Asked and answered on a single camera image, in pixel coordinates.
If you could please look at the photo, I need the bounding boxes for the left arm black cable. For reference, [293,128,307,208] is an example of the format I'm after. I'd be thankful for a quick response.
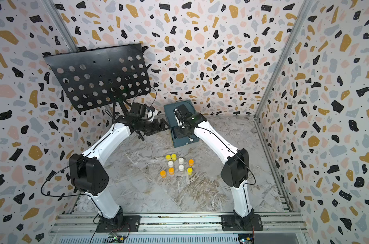
[40,158,91,199]

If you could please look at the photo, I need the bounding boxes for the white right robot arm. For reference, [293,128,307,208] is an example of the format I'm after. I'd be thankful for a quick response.
[174,105,254,230]

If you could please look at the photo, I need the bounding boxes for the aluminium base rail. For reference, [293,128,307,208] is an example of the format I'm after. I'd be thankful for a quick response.
[47,212,311,244]

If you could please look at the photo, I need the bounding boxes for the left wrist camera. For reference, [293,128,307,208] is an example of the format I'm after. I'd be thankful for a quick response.
[129,102,158,121]

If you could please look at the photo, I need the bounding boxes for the orange paint can left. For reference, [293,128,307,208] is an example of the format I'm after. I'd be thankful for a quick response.
[160,170,166,178]

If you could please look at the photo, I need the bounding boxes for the orange paint can middle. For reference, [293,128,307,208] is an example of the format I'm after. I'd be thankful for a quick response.
[169,167,175,175]

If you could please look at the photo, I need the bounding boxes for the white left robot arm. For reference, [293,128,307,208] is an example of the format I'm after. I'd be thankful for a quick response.
[69,115,170,232]

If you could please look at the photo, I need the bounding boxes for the teal drawer cabinet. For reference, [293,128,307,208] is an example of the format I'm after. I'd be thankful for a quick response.
[164,100,200,148]

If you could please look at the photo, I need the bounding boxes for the black perforated music stand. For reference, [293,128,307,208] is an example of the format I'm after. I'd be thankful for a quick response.
[44,44,151,113]

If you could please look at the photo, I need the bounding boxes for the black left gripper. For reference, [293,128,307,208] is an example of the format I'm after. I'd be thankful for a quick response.
[139,118,171,135]

